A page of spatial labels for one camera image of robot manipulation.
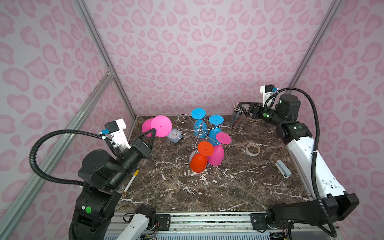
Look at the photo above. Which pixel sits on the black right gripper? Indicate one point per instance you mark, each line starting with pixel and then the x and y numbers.
pixel 253 106

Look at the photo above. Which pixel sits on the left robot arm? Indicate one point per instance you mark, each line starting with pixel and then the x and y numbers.
pixel 103 175

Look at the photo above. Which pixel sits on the red wine glass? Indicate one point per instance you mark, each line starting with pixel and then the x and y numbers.
pixel 199 161

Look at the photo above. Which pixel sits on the aluminium frame post right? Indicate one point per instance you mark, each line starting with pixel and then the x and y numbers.
pixel 326 23

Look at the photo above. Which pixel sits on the chrome wire wine glass rack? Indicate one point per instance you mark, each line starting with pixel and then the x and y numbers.
pixel 182 119

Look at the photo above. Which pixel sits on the clear tape roll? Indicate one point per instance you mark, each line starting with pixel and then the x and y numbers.
pixel 253 150

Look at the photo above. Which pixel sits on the blue wine glass right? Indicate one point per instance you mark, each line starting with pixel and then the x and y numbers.
pixel 216 121

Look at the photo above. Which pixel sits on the grey stapler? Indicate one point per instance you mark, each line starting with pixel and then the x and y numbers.
pixel 283 169

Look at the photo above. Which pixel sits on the blue wine glass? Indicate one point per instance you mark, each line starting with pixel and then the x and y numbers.
pixel 200 127
pixel 216 121

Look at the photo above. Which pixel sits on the blue wine glass rear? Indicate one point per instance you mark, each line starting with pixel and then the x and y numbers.
pixel 200 127

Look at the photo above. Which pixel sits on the white yellow marker pen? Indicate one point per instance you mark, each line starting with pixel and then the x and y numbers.
pixel 130 182

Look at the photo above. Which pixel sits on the magenta wine glass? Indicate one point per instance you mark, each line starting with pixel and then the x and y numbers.
pixel 162 124
pixel 217 157

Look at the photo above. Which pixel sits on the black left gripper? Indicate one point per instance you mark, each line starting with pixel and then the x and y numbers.
pixel 140 147

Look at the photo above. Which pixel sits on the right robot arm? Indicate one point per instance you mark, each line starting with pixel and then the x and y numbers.
pixel 330 201

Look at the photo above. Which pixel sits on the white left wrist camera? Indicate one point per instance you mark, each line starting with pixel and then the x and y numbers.
pixel 115 130

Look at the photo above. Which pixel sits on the grey square timer clock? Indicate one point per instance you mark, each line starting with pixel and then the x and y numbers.
pixel 175 136

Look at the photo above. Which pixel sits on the aluminium frame bar left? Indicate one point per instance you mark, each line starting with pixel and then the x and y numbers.
pixel 26 197

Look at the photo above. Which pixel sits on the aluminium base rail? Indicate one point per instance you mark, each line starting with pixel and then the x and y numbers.
pixel 221 226

